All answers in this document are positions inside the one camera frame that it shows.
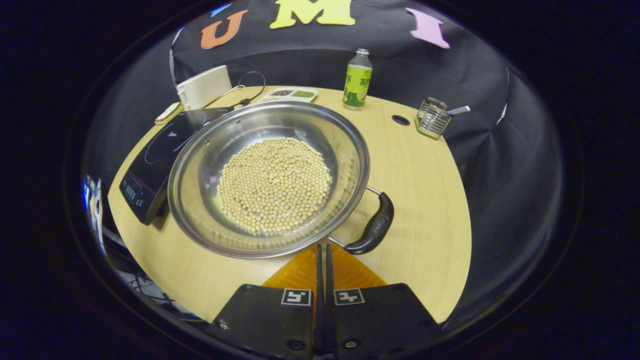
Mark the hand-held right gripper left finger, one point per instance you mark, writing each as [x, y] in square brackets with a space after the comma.
[270, 320]

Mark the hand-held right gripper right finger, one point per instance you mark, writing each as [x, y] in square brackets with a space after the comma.
[380, 320]

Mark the stainless steel pot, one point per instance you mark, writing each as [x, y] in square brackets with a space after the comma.
[200, 200]

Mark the black induction cooktop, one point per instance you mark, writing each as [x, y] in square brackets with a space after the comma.
[150, 170]

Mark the pile of yellow soybeans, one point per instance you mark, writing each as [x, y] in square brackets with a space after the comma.
[275, 185]

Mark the white divided bean dish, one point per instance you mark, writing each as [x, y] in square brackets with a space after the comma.
[287, 94]

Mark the beige flat pad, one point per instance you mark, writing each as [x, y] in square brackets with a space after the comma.
[168, 113]

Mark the green label drink bottle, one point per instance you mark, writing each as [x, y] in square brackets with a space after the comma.
[357, 85]

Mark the white toaster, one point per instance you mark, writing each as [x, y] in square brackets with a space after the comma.
[205, 87]

